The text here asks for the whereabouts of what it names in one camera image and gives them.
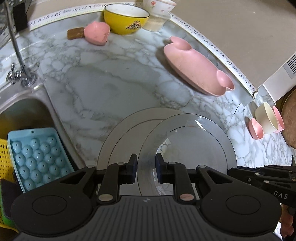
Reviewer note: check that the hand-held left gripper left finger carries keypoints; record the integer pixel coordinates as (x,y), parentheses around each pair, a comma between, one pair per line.
(133,166)

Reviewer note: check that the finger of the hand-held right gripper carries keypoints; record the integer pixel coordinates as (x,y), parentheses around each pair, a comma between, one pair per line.
(252,177)
(282,171)

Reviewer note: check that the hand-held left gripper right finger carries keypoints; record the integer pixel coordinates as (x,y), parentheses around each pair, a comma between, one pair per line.
(159,167)

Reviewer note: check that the clear glass plate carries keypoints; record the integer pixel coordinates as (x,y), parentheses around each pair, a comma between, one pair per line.
(198,143)
(120,139)

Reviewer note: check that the pink lobed plate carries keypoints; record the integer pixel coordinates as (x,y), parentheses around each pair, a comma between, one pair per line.
(194,67)

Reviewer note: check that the person's right hand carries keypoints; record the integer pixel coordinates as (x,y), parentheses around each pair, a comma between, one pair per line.
(287,222)

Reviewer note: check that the small pink heart bowl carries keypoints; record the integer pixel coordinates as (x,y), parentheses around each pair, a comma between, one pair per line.
(255,128)

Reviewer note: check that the round wooden cutting board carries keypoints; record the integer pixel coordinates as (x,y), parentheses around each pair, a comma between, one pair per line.
(289,120)

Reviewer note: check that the cream bowl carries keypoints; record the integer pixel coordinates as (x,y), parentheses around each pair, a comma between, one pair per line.
(266,118)

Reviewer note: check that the blue ice ball tray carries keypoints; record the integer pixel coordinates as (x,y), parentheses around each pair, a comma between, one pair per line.
(39,157)

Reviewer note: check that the steel sink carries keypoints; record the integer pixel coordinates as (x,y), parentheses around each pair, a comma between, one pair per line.
(27,109)

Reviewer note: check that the black sponge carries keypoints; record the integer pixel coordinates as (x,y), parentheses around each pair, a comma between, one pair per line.
(9,192)

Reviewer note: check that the yellow plastic basket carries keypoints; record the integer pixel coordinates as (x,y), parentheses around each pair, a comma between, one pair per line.
(5,162)

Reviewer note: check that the yellow bowl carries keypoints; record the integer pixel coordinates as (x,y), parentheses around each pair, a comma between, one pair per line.
(124,25)

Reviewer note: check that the clear glass cup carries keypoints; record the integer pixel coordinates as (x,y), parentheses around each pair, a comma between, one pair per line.
(153,24)

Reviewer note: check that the brown sponge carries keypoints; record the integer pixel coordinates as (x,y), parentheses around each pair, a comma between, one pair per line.
(75,33)

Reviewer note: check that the white floral bowl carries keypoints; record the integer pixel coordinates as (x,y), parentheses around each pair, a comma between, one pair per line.
(159,7)

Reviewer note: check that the chrome faucet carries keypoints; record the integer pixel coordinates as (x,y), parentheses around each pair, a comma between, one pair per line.
(17,48)

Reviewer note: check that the black rectangular block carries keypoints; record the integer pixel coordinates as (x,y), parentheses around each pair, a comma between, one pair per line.
(20,16)

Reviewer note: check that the metal dish rack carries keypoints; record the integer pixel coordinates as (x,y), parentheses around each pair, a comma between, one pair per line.
(4,20)

